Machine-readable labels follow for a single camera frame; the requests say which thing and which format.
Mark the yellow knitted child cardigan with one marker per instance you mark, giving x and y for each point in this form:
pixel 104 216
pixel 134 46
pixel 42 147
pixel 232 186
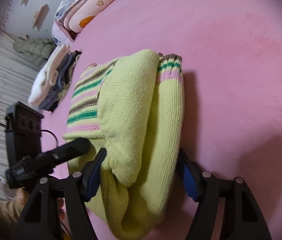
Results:
pixel 132 106

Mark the beige puffer jacket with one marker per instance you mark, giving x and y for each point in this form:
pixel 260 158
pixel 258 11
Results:
pixel 36 50

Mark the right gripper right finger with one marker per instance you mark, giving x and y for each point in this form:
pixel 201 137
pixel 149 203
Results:
pixel 242 216

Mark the blue grey folded garment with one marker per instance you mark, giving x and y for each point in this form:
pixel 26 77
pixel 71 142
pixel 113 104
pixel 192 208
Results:
pixel 50 102

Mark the light green folded garment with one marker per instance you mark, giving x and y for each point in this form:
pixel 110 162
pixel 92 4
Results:
pixel 63 91

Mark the pink bed blanket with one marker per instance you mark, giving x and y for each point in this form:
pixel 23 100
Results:
pixel 232 67

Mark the white fluffy folded garment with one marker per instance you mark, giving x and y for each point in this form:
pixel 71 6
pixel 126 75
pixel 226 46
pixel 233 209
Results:
pixel 47 76

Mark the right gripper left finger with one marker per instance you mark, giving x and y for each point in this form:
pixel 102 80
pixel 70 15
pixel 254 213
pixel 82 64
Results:
pixel 40 218

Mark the black folded garment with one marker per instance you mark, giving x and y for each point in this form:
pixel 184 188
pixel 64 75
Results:
pixel 64 76

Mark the person's left hand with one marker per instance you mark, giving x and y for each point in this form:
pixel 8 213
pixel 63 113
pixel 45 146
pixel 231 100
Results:
pixel 22 196

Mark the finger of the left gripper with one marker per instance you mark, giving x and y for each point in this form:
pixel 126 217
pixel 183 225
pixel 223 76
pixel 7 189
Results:
pixel 63 152

